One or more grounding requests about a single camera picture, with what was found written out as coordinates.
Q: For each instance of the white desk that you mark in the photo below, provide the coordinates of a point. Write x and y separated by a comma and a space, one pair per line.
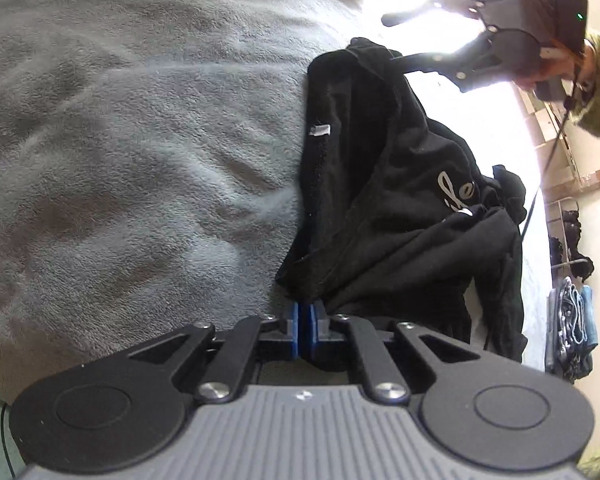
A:
555, 135

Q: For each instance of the person's right hand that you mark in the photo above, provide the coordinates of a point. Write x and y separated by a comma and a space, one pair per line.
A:
530, 80

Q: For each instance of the folded blue garment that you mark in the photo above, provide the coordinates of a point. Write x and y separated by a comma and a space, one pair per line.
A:
589, 315

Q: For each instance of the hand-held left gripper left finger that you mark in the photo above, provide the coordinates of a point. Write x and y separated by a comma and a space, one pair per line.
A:
295, 332

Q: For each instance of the black bag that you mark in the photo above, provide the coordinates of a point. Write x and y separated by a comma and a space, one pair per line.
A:
577, 240

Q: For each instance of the white metal rack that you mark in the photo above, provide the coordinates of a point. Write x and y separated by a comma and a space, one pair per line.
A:
555, 240

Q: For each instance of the black printed sweatshirt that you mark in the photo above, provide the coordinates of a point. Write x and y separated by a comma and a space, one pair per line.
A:
380, 185

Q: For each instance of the folded plaid garment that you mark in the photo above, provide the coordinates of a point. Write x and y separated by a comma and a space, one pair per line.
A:
562, 330

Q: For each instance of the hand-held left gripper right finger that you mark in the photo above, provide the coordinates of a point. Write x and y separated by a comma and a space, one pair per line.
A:
312, 332

